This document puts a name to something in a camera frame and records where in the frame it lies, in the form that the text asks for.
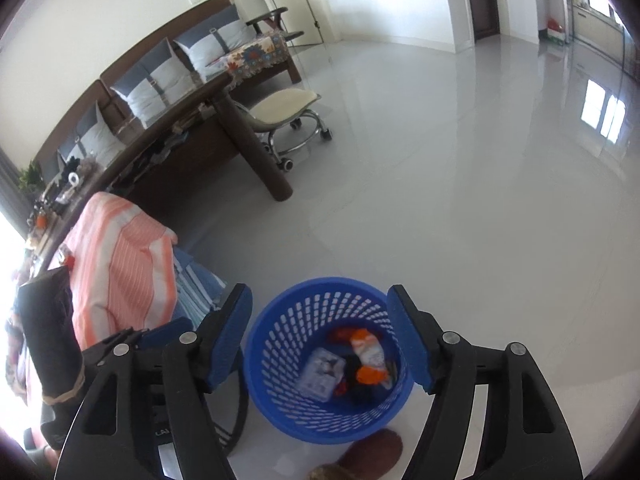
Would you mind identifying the green potted plant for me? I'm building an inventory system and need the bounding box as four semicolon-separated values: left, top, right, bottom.
19;160;45;193

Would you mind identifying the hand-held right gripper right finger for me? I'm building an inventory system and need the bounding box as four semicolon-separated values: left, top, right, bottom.
387;285;583;480

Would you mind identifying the dark glass-topped coffee table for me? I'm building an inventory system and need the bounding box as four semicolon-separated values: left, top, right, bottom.
30;75;296;271

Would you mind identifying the dark brown door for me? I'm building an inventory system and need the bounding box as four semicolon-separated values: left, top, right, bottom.
460;0;501;41

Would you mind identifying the floral sofa cover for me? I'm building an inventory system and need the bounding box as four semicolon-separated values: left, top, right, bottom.
207;32;291;93

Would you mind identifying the blue plastic basket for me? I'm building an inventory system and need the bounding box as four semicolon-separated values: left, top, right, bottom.
243;277;415;445

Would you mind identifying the blue grey pillow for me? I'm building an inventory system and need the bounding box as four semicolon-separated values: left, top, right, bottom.
172;5;256;81
110;37;193;128
57;100;126;168

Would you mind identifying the glass tray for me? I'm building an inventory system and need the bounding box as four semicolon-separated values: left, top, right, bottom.
50;155;101;203

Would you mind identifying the black wrapper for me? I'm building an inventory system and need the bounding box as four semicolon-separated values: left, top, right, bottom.
342;355;382;402

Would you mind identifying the dark wooden sofa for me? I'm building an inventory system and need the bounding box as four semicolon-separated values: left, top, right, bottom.
0;0;306;191

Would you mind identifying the person's left forearm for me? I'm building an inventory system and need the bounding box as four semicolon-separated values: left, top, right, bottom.
17;265;85;443

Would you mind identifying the orange striped tablecloth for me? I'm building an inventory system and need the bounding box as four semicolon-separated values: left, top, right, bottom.
10;191;178;406

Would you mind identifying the cream rolling stool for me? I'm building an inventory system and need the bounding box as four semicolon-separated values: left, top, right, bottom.
247;87;333;171

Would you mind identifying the blue striped cloth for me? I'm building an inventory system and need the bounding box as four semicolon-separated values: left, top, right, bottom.
172;247;226;321

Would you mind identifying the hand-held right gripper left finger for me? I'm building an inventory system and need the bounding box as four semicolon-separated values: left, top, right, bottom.
54;284;253;480

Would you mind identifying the maroon fur-trimmed slipper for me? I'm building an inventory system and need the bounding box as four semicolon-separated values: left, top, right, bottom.
307;427;403;480

